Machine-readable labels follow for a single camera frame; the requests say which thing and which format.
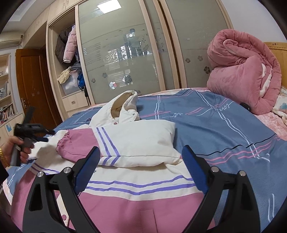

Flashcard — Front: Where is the wooden headboard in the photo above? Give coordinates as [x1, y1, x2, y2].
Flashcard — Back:
[265, 42, 287, 88]

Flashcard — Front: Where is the brown wooden room door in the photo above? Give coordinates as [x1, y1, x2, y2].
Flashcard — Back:
[16, 49, 62, 129]

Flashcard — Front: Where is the light wood cabinet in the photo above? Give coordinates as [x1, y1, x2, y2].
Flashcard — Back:
[0, 114, 24, 146]

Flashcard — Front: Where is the pink and white hooded jacket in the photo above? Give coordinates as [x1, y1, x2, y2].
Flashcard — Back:
[11, 89, 203, 232]

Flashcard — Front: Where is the pink hanging puffer jacket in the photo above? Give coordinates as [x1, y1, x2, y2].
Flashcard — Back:
[63, 25, 77, 63]

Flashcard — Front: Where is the person left hand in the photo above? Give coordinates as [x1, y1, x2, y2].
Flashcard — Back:
[1, 136, 34, 168]

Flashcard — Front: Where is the blue striped bed sheet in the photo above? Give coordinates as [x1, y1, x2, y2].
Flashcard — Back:
[4, 89, 286, 232]

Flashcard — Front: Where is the rolled pink quilt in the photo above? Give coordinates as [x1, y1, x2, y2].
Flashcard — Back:
[207, 29, 282, 115]

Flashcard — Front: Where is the wooden bookshelf with books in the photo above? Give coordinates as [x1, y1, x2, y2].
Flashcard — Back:
[0, 54, 17, 125]

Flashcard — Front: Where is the floral pink pillow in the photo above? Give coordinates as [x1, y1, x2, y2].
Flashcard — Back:
[256, 86, 287, 141]

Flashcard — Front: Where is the wall air conditioner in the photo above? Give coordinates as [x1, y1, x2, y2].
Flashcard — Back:
[0, 32, 24, 49]

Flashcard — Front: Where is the dark hanging jacket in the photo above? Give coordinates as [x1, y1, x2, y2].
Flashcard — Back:
[55, 27, 72, 64]

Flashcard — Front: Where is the clear plastic storage box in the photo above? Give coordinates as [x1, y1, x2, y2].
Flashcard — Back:
[61, 73, 80, 95]

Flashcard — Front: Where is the blue garment in wardrobe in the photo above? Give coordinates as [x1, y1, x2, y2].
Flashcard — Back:
[77, 72, 86, 91]

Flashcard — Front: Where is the wardrobe wooden drawer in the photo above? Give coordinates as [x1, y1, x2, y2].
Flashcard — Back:
[62, 91, 89, 112]

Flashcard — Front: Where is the beige knitted cloth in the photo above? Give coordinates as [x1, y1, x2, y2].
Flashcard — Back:
[57, 67, 71, 84]

